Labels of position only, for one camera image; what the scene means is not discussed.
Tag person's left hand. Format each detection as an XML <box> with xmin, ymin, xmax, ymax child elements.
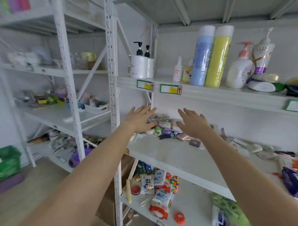
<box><xmin>123</xmin><ymin>105</ymin><xmax>157</xmax><ymax>134</ymax></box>

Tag person's right hand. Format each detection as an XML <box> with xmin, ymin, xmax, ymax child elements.
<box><xmin>176</xmin><ymin>107</ymin><xmax>211</xmax><ymax>140</ymax></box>

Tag white metal shelving unit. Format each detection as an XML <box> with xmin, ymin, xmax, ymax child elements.
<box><xmin>104</xmin><ymin>0</ymin><xmax>298</xmax><ymax>226</ymax></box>

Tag person's right forearm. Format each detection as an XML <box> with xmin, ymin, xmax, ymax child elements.
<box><xmin>198</xmin><ymin>128</ymin><xmax>298</xmax><ymax>226</ymax></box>

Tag person's left forearm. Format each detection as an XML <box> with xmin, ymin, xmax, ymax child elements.
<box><xmin>22</xmin><ymin>121</ymin><xmax>138</xmax><ymax>226</ymax></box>

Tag green bordered shelf label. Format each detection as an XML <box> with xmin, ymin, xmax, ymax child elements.
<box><xmin>137</xmin><ymin>79</ymin><xmax>155</xmax><ymax>92</ymax></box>
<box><xmin>160</xmin><ymin>84</ymin><xmax>183</xmax><ymax>96</ymax></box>
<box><xmin>286</xmin><ymin>99</ymin><xmax>298</xmax><ymax>112</ymax></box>

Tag white lilac flat case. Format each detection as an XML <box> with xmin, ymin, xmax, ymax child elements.
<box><xmin>159</xmin><ymin>121</ymin><xmax>183</xmax><ymax>133</ymax></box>

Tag white plastic tray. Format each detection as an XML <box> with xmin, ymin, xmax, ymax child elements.
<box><xmin>84</xmin><ymin>102</ymin><xmax>110</xmax><ymax>115</ymax></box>

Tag dark patterned packet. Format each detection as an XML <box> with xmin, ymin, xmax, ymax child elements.
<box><xmin>136</xmin><ymin>160</ymin><xmax>153</xmax><ymax>175</ymax></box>

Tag yellow lotion bottle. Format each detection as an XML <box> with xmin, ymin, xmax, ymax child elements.
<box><xmin>182</xmin><ymin>59</ymin><xmax>194</xmax><ymax>84</ymax></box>

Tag large white bottle black pump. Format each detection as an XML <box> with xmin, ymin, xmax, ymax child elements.
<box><xmin>130</xmin><ymin>41</ymin><xmax>149</xmax><ymax>79</ymax></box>

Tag slim white bottle black pump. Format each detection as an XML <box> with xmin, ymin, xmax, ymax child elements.
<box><xmin>144</xmin><ymin>44</ymin><xmax>156</xmax><ymax>79</ymax></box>

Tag white spray bottle red label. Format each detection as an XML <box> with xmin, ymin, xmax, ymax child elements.
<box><xmin>172</xmin><ymin>56</ymin><xmax>184</xmax><ymax>82</ymax></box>

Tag white blue red salt bag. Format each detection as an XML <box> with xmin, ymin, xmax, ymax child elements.
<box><xmin>153</xmin><ymin>169</ymin><xmax>167</xmax><ymax>187</ymax></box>
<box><xmin>149</xmin><ymin>189</ymin><xmax>173</xmax><ymax>220</ymax></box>

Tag colourful puzzle cube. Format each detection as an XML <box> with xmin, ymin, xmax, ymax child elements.
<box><xmin>170</xmin><ymin>176</ymin><xmax>180</xmax><ymax>194</ymax></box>

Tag small white plastic bottle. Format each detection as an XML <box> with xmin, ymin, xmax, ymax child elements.
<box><xmin>246</xmin><ymin>143</ymin><xmax>264</xmax><ymax>153</ymax></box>

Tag cube puzzle in packet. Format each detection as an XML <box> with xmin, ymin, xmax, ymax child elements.
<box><xmin>140</xmin><ymin>174</ymin><xmax>155</xmax><ymax>195</ymax></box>

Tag tall blue cylinder pack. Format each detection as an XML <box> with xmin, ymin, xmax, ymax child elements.
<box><xmin>190</xmin><ymin>25</ymin><xmax>216</xmax><ymax>87</ymax></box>

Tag white bottle pink pump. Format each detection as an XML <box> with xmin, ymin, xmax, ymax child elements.
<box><xmin>225</xmin><ymin>41</ymin><xmax>255</xmax><ymax>89</ymax></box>

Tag tall yellow-green cylinder pack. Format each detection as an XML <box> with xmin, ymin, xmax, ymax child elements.
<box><xmin>204</xmin><ymin>25</ymin><xmax>235</xmax><ymax>88</ymax></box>

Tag red round lid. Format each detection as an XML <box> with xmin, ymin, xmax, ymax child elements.
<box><xmin>130</xmin><ymin>184</ymin><xmax>142</xmax><ymax>196</ymax></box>

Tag purple basin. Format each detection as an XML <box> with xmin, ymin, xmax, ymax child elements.
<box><xmin>68</xmin><ymin>148</ymin><xmax>94</xmax><ymax>169</ymax></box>

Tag white metal side rack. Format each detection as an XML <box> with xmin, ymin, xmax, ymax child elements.
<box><xmin>0</xmin><ymin>0</ymin><xmax>117</xmax><ymax>174</ymax></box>

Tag cream rolling pin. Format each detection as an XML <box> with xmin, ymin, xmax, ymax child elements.
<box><xmin>125</xmin><ymin>179</ymin><xmax>133</xmax><ymax>205</ymax></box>

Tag plain white tube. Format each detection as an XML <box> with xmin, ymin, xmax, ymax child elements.
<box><xmin>247</xmin><ymin>80</ymin><xmax>277</xmax><ymax>93</ymax></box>

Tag clear plastic spoon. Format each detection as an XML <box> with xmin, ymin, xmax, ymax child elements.
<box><xmin>141</xmin><ymin>195</ymin><xmax>154</xmax><ymax>206</ymax></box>

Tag pile of hand tools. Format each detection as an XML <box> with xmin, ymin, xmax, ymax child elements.
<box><xmin>28</xmin><ymin>131</ymin><xmax>77</xmax><ymax>163</ymax></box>

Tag white tube yellowish cap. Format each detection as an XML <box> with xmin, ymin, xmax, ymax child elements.
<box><xmin>252</xmin><ymin>73</ymin><xmax>279</xmax><ymax>84</ymax></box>

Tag green plastic bag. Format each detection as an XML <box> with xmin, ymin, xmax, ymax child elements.
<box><xmin>210</xmin><ymin>192</ymin><xmax>251</xmax><ymax>226</ymax></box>

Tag brown cardboard box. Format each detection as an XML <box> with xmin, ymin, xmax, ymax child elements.
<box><xmin>96</xmin><ymin>153</ymin><xmax>136</xmax><ymax>226</ymax></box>

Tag green yellow toy clutter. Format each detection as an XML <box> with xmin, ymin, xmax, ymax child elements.
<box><xmin>35</xmin><ymin>92</ymin><xmax>65</xmax><ymax>105</ymax></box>

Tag green round bottle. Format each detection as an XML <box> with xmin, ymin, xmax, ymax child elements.
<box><xmin>272</xmin><ymin>82</ymin><xmax>287</xmax><ymax>92</ymax></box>

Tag orange round tape dispenser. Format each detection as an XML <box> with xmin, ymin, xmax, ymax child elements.
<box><xmin>174</xmin><ymin>211</ymin><xmax>186</xmax><ymax>225</ymax></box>

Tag white blue wipes pack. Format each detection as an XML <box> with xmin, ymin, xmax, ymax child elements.
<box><xmin>211</xmin><ymin>205</ymin><xmax>225</xmax><ymax>226</ymax></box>

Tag white pump bottle purple label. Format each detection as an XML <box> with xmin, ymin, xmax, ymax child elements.
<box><xmin>250</xmin><ymin>27</ymin><xmax>276</xmax><ymax>81</ymax></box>

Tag yellow and dark bottle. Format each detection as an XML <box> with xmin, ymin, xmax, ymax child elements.
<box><xmin>285</xmin><ymin>77</ymin><xmax>298</xmax><ymax>97</ymax></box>

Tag navy wet wipes pack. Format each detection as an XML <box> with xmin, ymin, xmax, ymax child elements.
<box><xmin>281</xmin><ymin>166</ymin><xmax>298</xmax><ymax>199</ymax></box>

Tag pink and purple boxes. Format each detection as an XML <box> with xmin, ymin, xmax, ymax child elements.
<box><xmin>0</xmin><ymin>0</ymin><xmax>31</xmax><ymax>14</ymax></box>

